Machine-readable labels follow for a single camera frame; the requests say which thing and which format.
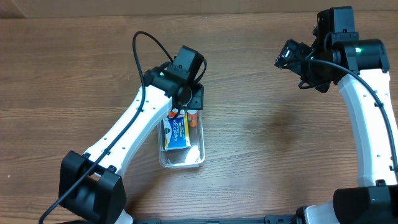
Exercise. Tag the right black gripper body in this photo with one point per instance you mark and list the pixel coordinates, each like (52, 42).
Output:
(300, 66)

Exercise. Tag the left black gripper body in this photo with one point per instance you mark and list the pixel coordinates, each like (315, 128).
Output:
(195, 98)

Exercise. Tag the red white medicine box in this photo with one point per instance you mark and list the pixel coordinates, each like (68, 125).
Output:
(175, 114)

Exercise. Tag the orange tablet tube white cap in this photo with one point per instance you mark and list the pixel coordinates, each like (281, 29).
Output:
(192, 116)

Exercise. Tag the blue yellow lozenge box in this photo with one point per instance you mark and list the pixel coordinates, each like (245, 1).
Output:
(176, 133)

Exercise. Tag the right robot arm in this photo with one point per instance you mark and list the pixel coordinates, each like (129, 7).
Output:
(360, 70)

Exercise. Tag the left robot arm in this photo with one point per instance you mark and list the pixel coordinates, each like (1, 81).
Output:
(91, 184)

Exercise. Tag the clear plastic container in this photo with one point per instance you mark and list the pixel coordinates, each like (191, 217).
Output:
(192, 156)

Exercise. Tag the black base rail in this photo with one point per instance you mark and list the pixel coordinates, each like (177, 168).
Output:
(268, 219)

